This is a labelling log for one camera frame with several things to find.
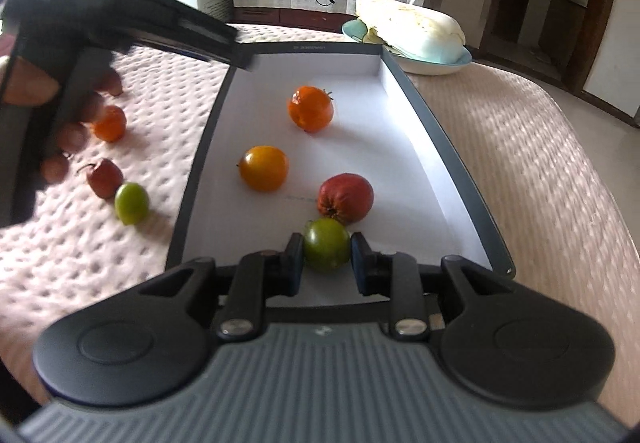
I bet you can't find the dark wooden cabinet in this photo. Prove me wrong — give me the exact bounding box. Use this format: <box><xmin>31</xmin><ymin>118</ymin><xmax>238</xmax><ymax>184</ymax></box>
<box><xmin>230</xmin><ymin>6</ymin><xmax>358</xmax><ymax>31</ymax></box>

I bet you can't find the light blue plate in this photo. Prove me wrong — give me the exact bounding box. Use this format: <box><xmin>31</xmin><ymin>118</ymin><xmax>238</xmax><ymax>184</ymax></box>
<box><xmin>341</xmin><ymin>18</ymin><xmax>473</xmax><ymax>75</ymax></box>

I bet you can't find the small red fruit with stem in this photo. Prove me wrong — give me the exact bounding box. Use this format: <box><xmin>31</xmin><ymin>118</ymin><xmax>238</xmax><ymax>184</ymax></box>
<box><xmin>76</xmin><ymin>158</ymin><xmax>124</xmax><ymax>199</ymax></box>

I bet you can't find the large red fruit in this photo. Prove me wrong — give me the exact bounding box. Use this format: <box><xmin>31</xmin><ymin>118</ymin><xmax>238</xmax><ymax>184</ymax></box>
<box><xmin>317</xmin><ymin>173</ymin><xmax>375</xmax><ymax>224</ymax></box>

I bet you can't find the pink quilted bed cover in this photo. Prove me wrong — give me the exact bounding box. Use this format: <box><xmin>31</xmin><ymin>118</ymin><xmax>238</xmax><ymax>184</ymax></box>
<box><xmin>0</xmin><ymin>20</ymin><xmax>637</xmax><ymax>406</ymax></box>

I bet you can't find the napa cabbage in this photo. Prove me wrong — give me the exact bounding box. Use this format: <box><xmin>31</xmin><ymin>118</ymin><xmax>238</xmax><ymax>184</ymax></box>
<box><xmin>355</xmin><ymin>0</ymin><xmax>467</xmax><ymax>63</ymax></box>

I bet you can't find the orange tomato in tray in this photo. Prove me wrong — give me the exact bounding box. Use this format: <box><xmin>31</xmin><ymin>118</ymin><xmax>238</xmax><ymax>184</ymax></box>
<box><xmin>288</xmin><ymin>86</ymin><xmax>335</xmax><ymax>133</ymax></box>

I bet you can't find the dark green round fruit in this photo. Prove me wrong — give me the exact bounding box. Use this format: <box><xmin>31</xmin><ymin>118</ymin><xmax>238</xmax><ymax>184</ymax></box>
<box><xmin>302</xmin><ymin>218</ymin><xmax>352</xmax><ymax>273</ymax></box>

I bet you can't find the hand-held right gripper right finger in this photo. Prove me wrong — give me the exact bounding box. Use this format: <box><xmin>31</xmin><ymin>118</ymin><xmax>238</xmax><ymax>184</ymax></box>
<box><xmin>350</xmin><ymin>232</ymin><xmax>516</xmax><ymax>341</ymax></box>

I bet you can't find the light green round fruit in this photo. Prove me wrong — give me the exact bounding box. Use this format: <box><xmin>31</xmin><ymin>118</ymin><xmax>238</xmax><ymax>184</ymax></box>
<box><xmin>114</xmin><ymin>182</ymin><xmax>151</xmax><ymax>225</ymax></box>

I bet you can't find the grey cardboard box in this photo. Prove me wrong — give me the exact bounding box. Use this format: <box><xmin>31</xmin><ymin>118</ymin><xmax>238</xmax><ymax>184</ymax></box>
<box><xmin>165</xmin><ymin>40</ymin><xmax>516</xmax><ymax>281</ymax></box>

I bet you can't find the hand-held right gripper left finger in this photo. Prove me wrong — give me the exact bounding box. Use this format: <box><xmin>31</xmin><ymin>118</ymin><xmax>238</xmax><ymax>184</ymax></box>
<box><xmin>137</xmin><ymin>232</ymin><xmax>306</xmax><ymax>341</ymax></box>

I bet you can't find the yellow orange tomato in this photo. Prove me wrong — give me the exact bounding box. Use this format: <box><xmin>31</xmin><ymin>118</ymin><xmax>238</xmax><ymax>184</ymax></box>
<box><xmin>237</xmin><ymin>146</ymin><xmax>290</xmax><ymax>193</ymax></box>

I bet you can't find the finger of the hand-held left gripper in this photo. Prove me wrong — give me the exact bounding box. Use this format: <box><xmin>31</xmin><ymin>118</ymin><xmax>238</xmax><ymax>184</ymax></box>
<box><xmin>107</xmin><ymin>0</ymin><xmax>257</xmax><ymax>72</ymax></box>

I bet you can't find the person's left hand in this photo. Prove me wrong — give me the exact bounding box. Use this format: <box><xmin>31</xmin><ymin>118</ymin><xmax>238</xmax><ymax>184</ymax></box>
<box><xmin>0</xmin><ymin>56</ymin><xmax>124</xmax><ymax>185</ymax></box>

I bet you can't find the small orange fruit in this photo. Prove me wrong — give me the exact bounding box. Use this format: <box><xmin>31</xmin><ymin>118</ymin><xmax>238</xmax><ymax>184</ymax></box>
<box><xmin>92</xmin><ymin>104</ymin><xmax>127</xmax><ymax>143</ymax></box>

